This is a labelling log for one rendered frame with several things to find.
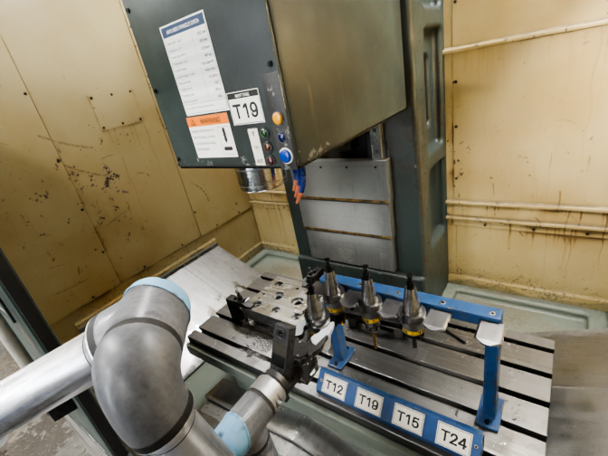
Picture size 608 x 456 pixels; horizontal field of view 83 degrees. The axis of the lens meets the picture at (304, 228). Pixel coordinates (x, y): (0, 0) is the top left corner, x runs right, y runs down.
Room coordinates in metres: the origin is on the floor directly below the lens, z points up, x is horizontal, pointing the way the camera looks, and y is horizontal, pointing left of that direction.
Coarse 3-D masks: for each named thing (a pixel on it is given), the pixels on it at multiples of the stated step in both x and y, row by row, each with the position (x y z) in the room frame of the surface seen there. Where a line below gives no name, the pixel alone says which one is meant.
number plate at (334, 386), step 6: (324, 378) 0.76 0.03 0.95; (330, 378) 0.75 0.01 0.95; (336, 378) 0.74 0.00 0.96; (324, 384) 0.75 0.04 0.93; (330, 384) 0.74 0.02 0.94; (336, 384) 0.73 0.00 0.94; (342, 384) 0.72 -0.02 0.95; (324, 390) 0.74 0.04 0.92; (330, 390) 0.73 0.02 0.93; (336, 390) 0.72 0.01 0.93; (342, 390) 0.71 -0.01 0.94; (336, 396) 0.71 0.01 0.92; (342, 396) 0.70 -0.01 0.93
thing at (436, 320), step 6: (432, 312) 0.63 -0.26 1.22; (438, 312) 0.63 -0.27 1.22; (444, 312) 0.63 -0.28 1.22; (450, 312) 0.62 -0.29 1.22; (426, 318) 0.62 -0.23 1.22; (432, 318) 0.61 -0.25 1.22; (438, 318) 0.61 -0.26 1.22; (444, 318) 0.61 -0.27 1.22; (450, 318) 0.61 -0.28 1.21; (426, 324) 0.60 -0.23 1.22; (432, 324) 0.60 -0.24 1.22; (438, 324) 0.59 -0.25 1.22; (444, 324) 0.59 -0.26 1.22; (432, 330) 0.58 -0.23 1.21; (438, 330) 0.58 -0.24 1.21; (444, 330) 0.58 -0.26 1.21
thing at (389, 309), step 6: (390, 300) 0.71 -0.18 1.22; (396, 300) 0.70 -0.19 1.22; (402, 300) 0.70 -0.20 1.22; (384, 306) 0.69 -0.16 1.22; (390, 306) 0.69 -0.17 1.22; (396, 306) 0.68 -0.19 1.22; (378, 312) 0.68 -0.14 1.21; (384, 312) 0.67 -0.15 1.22; (390, 312) 0.67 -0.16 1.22; (396, 312) 0.66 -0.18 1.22
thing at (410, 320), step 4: (400, 308) 0.66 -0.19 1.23; (424, 308) 0.65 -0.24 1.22; (400, 312) 0.65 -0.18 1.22; (424, 312) 0.63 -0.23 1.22; (400, 316) 0.64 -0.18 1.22; (404, 316) 0.64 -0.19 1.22; (408, 316) 0.63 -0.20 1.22; (416, 316) 0.62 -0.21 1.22; (420, 316) 0.62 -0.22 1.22; (424, 316) 0.62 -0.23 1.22; (400, 320) 0.64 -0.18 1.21; (404, 320) 0.64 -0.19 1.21; (408, 320) 0.62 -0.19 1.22; (412, 320) 0.62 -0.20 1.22; (416, 320) 0.62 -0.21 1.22; (420, 320) 0.62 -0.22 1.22; (408, 324) 0.63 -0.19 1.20; (412, 324) 0.62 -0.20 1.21; (416, 324) 0.62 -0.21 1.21; (420, 324) 0.62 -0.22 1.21
